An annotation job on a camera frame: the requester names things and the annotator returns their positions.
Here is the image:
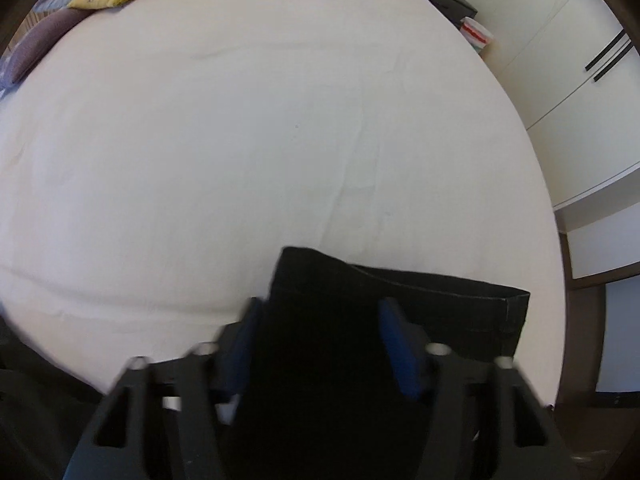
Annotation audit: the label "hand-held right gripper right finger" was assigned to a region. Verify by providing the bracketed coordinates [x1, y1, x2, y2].
[377, 297, 581, 480]

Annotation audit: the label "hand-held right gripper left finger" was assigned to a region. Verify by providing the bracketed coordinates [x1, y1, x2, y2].
[62, 297, 266, 480]

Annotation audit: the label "black pants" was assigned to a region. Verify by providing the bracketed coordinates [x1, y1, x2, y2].
[220, 246, 531, 480]

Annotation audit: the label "bed with white sheet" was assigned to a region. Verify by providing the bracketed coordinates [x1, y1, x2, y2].
[0, 0, 568, 411]

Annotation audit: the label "white wardrobe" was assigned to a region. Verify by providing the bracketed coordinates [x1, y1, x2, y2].
[425, 0, 640, 281]

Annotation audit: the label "white striped bucket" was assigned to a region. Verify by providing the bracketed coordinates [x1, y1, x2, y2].
[459, 16, 495, 54]

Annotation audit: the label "purple cushion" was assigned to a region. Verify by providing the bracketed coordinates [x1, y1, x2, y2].
[6, 7, 94, 85]

